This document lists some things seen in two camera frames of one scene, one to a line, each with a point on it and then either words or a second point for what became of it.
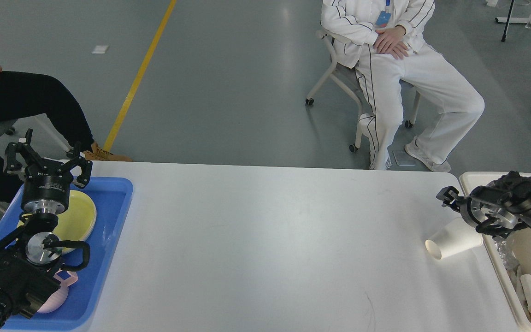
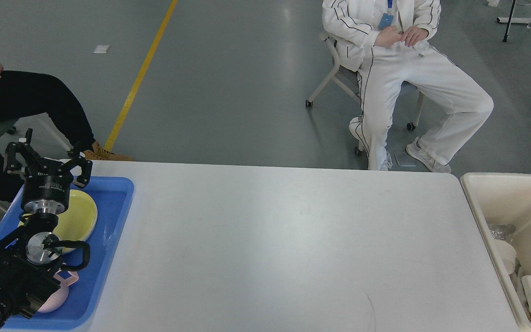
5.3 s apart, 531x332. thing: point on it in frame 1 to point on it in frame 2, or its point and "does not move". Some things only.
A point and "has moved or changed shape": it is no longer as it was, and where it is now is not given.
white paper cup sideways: [457, 236] to [508, 254]
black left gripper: [45, 190] does not move
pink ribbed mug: [58, 297] does not move
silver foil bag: [510, 260] has moved or changed shape
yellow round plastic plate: [76, 223] does not move
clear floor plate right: [403, 158] does not move
